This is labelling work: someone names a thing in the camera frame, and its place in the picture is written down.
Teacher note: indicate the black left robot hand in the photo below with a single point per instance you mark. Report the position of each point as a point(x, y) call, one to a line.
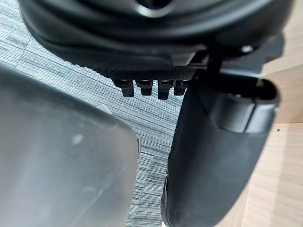
point(142, 35)

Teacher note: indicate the wooden cabinet door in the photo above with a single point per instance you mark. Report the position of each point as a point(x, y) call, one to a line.
point(284, 165)

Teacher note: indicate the silver left robot leg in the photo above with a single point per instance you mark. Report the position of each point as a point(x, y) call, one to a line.
point(59, 153)

